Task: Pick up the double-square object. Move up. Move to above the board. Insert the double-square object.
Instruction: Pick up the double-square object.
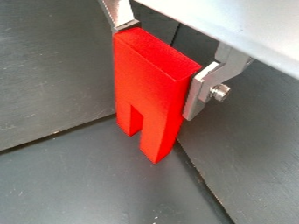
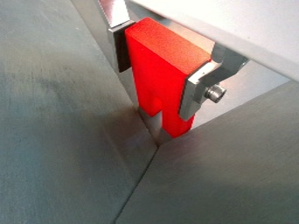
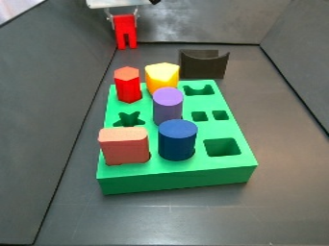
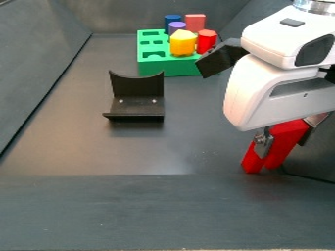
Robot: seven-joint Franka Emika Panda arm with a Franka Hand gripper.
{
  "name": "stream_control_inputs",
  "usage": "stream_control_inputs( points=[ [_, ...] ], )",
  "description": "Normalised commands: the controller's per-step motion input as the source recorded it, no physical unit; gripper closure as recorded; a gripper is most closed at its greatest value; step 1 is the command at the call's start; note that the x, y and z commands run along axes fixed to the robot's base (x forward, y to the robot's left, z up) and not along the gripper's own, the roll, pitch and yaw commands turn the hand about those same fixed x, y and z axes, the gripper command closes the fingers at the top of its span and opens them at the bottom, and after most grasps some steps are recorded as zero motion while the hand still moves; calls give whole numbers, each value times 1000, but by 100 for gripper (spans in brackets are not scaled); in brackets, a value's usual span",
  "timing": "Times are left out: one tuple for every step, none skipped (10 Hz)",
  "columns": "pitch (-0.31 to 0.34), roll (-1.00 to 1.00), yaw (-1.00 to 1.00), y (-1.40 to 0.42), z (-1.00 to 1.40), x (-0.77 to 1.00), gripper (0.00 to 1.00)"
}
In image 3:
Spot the purple cylinder block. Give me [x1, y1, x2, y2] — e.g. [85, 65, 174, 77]
[153, 87, 184, 125]

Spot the pink rounded rectangular block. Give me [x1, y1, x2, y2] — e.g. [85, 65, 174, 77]
[98, 127, 150, 165]

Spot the red hexagonal prism block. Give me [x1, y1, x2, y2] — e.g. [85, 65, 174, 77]
[114, 66, 142, 103]

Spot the green shape sorter board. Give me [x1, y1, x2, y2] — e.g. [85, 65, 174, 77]
[97, 80, 257, 195]

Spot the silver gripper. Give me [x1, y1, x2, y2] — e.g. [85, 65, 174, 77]
[86, 0, 161, 29]

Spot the red double-square block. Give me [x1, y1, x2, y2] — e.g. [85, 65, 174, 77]
[114, 13, 138, 50]

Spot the black curved block holder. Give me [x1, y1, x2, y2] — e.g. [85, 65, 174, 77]
[180, 49, 230, 79]

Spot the dark blue cylinder block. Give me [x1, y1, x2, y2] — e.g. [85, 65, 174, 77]
[158, 119, 198, 161]

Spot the yellow pentagonal prism block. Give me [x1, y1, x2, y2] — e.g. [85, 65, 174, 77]
[146, 62, 181, 94]

